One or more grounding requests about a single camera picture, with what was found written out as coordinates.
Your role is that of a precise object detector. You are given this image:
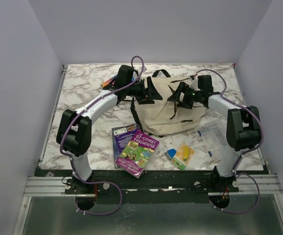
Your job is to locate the aluminium rail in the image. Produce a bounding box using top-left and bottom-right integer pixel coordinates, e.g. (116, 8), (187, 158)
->
(24, 174), (283, 197)

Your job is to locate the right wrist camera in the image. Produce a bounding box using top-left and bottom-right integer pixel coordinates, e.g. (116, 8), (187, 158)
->
(190, 75), (199, 90)

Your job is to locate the cream canvas backpack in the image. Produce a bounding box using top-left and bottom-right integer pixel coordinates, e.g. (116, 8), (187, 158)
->
(130, 70), (207, 136)

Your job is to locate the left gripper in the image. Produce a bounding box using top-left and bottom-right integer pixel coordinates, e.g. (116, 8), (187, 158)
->
(125, 76), (163, 104)

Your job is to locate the clear plastic organizer box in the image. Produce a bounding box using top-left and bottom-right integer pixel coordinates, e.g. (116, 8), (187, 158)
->
(198, 120), (234, 162)

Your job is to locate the blue Jane Eyre book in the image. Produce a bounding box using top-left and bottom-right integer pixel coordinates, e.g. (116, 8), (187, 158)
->
(101, 71), (134, 90)

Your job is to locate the blue eraser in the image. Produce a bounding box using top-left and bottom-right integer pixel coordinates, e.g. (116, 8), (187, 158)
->
(165, 149), (176, 161)

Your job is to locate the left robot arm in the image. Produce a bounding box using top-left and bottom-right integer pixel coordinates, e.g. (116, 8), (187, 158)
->
(56, 65), (163, 193)

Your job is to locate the dark purple book underneath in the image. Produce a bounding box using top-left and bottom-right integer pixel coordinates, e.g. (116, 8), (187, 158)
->
(112, 124), (140, 168)

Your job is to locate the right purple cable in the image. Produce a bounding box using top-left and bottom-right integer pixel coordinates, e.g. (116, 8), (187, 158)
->
(195, 69), (263, 214)

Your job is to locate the banana toy card package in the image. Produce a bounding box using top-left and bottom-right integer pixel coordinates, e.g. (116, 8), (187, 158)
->
(171, 143), (195, 170)

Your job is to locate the purple Treehouse book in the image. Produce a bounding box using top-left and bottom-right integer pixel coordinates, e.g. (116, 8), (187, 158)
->
(115, 130), (160, 179)

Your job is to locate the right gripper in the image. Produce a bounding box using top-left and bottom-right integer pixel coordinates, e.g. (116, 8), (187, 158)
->
(167, 81), (203, 110)

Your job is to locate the black metal base plate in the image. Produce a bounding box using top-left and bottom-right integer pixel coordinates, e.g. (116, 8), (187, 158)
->
(36, 170), (268, 205)

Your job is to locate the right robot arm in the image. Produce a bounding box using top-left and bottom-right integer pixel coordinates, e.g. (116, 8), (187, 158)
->
(167, 74), (264, 192)

